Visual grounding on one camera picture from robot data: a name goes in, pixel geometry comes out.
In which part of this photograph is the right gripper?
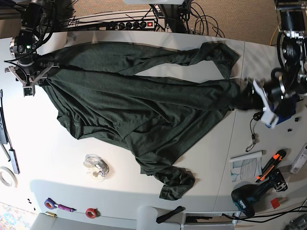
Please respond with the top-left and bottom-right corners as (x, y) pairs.
(5, 62), (59, 96)

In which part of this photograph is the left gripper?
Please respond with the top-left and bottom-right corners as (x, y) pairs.
(245, 76), (288, 128)

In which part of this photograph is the dark green t-shirt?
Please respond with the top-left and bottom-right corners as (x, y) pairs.
(39, 41), (243, 201)

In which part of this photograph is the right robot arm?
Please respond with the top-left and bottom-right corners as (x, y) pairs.
(5, 0), (75, 96)

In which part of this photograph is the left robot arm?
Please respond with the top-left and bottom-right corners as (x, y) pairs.
(245, 0), (307, 128)

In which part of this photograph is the blue box with black knob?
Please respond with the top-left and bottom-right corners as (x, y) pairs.
(274, 95), (297, 124)

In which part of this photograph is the orange black utility knife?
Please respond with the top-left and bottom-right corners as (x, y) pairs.
(255, 149), (286, 183)

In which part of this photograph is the dark remote control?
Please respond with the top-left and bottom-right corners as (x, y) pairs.
(0, 108), (8, 144)

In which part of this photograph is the grey usb hub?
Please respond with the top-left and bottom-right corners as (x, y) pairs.
(9, 149), (20, 174)

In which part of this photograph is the paper instruction booklet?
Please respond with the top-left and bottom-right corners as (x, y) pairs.
(229, 151), (262, 182)

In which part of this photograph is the white rectangular device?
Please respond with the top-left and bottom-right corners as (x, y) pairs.
(290, 145), (307, 174)

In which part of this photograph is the white tape roll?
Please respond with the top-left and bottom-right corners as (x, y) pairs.
(0, 167), (18, 188)

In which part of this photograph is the red square card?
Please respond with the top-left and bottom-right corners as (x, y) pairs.
(271, 198), (280, 209)

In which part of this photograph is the black power strip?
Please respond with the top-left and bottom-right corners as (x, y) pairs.
(106, 21), (156, 31)

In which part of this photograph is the purple tape roll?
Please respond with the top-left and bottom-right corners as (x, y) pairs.
(44, 198), (57, 210)

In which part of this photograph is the purple marker pen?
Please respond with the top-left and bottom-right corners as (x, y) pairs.
(56, 204), (76, 212)

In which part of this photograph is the gold green small cylinder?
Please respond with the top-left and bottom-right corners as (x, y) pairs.
(45, 212), (57, 217)

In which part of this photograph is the red tape roll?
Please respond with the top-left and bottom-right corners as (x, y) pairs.
(85, 208), (97, 219)

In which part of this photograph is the black cable with carabiner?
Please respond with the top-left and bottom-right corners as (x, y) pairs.
(244, 111), (263, 153)

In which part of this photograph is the yellow cable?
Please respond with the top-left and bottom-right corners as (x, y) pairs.
(269, 26), (279, 46)

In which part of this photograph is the black cordless drill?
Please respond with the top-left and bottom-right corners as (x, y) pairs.
(231, 169), (288, 218)

